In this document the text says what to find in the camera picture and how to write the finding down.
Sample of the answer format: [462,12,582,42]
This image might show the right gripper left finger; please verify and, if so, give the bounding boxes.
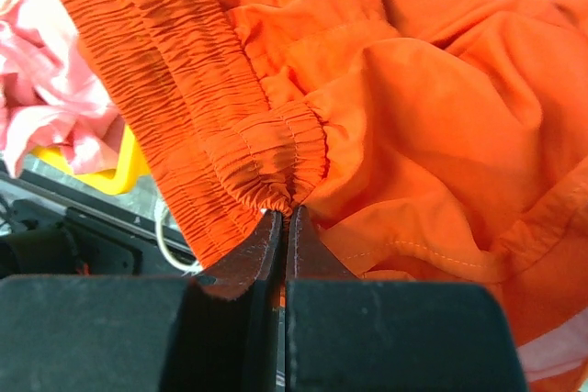
[1,211,282,391]

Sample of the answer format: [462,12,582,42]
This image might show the pink patterned shorts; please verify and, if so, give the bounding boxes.
[1,0,124,177]

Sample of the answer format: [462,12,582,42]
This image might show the yellow plastic tray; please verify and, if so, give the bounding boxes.
[32,126,151,196]

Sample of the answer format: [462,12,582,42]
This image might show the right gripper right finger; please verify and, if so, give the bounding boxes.
[285,207,527,391]

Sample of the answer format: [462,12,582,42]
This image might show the orange shorts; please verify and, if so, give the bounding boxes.
[29,0,588,388]

